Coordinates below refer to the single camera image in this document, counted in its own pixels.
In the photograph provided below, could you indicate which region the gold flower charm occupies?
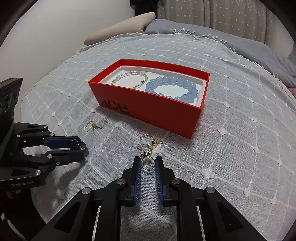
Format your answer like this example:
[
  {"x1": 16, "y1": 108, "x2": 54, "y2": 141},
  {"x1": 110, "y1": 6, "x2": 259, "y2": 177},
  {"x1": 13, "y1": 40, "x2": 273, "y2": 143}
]
[{"x1": 139, "y1": 150, "x2": 152, "y2": 158}]

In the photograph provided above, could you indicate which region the gold charm silver clasp earring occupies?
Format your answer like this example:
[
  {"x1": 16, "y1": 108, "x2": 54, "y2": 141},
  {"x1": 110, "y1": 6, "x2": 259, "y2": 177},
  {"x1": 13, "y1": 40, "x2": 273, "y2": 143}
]
[{"x1": 91, "y1": 118, "x2": 107, "y2": 130}]

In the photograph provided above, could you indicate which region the red Ace box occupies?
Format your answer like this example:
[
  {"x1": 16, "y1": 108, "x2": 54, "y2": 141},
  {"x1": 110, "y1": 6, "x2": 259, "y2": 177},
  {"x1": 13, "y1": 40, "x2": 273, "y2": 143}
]
[{"x1": 88, "y1": 59, "x2": 210, "y2": 138}]

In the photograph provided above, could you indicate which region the grey checked bedspread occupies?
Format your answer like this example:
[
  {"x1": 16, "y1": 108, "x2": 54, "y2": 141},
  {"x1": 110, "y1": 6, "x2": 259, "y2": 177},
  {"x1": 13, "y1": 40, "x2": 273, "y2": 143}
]
[{"x1": 22, "y1": 34, "x2": 295, "y2": 240}]

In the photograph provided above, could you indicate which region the beige pillow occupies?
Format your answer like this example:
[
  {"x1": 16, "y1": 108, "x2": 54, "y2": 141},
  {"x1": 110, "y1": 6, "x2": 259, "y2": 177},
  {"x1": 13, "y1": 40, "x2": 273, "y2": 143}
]
[{"x1": 84, "y1": 12, "x2": 156, "y2": 46}]

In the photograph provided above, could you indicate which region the pink pillow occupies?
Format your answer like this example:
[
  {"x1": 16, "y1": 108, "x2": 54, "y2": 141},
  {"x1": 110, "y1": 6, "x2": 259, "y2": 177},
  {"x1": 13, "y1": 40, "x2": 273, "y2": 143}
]
[{"x1": 288, "y1": 87, "x2": 296, "y2": 98}]

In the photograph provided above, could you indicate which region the grey blue blanket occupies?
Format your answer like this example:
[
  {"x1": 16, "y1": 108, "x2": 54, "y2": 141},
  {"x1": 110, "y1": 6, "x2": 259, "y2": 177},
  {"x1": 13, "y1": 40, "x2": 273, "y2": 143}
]
[{"x1": 144, "y1": 19, "x2": 295, "y2": 88}]

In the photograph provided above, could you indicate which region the dotted grey curtain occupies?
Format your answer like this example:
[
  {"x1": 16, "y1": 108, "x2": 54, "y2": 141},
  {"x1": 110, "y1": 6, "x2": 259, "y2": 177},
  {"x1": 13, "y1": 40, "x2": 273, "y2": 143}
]
[{"x1": 158, "y1": 0, "x2": 275, "y2": 46}]

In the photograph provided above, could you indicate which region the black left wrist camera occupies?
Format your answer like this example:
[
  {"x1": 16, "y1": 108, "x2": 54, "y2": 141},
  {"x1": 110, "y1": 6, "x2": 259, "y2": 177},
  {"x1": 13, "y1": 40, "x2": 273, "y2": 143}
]
[{"x1": 0, "y1": 78, "x2": 23, "y2": 158}]

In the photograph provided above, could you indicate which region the silver pearl necklace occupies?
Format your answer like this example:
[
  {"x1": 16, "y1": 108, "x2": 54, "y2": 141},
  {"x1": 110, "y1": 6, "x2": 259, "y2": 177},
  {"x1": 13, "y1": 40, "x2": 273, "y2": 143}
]
[{"x1": 111, "y1": 71, "x2": 149, "y2": 90}]

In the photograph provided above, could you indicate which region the blue bead bracelet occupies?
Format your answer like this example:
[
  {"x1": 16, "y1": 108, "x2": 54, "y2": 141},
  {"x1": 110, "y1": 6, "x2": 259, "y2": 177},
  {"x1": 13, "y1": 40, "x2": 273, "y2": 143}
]
[{"x1": 145, "y1": 75, "x2": 199, "y2": 103}]

